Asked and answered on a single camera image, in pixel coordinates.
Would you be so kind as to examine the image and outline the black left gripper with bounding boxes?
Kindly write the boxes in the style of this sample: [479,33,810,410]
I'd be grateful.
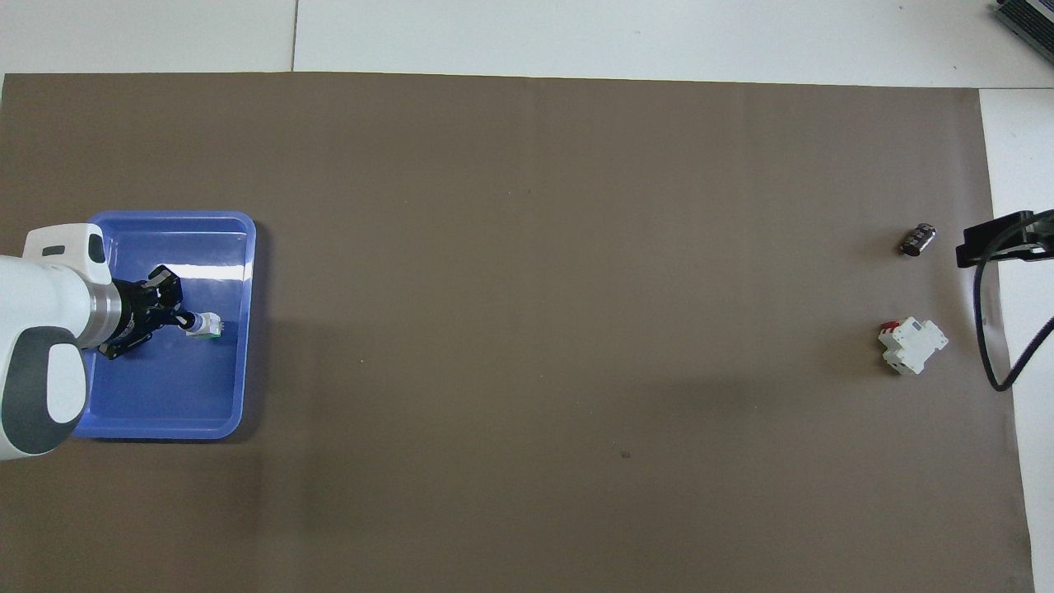
[99,265,199,361]

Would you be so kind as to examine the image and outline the small black electronic component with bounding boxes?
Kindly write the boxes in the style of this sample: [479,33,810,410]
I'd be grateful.
[900,222,938,257]

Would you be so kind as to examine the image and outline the blue plastic tray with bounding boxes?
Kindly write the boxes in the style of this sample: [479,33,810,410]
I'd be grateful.
[59,210,257,441]

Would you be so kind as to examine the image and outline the white circuit breaker red lever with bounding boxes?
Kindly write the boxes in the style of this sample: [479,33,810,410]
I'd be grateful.
[878,317,949,376]

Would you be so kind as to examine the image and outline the grey ribbed device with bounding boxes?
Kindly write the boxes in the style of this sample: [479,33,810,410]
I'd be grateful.
[991,0,1054,52]

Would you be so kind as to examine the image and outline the brown paper table mat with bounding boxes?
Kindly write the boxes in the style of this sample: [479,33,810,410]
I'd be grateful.
[0,72,1037,593]

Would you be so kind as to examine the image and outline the right arm gripper cable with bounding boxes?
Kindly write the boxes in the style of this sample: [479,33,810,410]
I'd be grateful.
[973,210,1054,393]

